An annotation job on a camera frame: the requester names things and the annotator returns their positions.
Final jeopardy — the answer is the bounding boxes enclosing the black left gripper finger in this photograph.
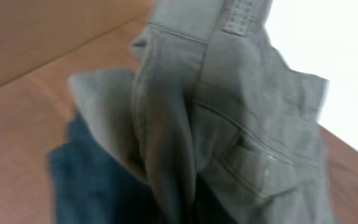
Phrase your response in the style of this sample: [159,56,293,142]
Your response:
[193,175,237,224]

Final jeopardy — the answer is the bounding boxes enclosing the grey shorts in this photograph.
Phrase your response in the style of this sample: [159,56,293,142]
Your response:
[69,0,337,224]

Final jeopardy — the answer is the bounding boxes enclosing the folded navy blue garment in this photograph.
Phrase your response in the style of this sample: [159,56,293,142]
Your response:
[48,114,165,224]

